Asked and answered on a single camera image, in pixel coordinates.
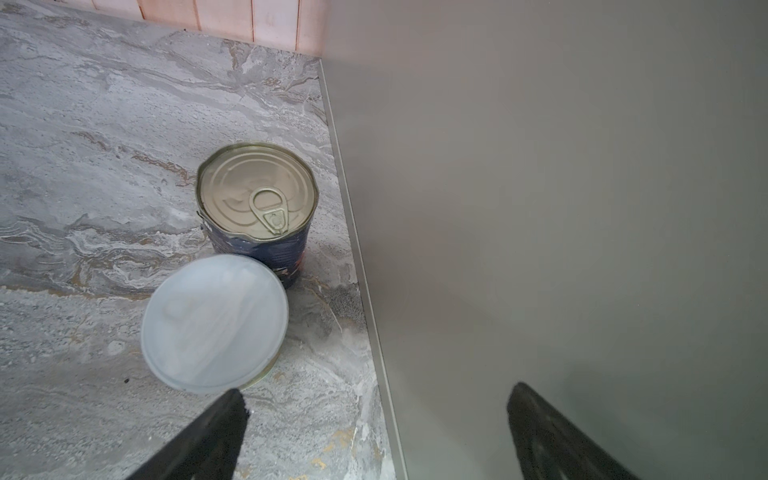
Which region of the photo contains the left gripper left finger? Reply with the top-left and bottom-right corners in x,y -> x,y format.
129,389 -> 250,479

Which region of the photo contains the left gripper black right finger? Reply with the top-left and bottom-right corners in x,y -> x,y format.
506,382 -> 637,480

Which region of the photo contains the grey metal cabinet counter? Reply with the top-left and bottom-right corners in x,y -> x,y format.
321,1 -> 767,479

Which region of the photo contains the dark can with brown lid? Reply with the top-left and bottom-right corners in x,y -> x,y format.
195,143 -> 319,288

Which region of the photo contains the tall can white plastic lid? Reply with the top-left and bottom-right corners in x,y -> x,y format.
140,254 -> 289,395

